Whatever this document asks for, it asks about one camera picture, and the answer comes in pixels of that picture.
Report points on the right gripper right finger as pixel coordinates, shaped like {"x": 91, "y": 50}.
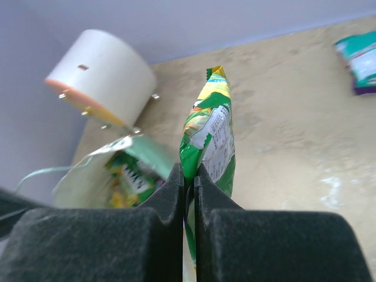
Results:
{"x": 234, "y": 244}

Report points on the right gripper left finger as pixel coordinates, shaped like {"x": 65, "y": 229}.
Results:
{"x": 144, "y": 243}

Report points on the green floral paper bag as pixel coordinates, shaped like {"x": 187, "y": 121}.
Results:
{"x": 87, "y": 184}

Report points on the green fox's candy bag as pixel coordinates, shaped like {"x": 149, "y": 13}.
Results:
{"x": 129, "y": 185}
{"x": 208, "y": 140}

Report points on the teal Fox's candy bag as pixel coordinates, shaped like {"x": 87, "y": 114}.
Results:
{"x": 357, "y": 50}

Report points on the white cylinder orange rim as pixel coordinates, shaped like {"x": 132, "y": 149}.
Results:
{"x": 106, "y": 79}

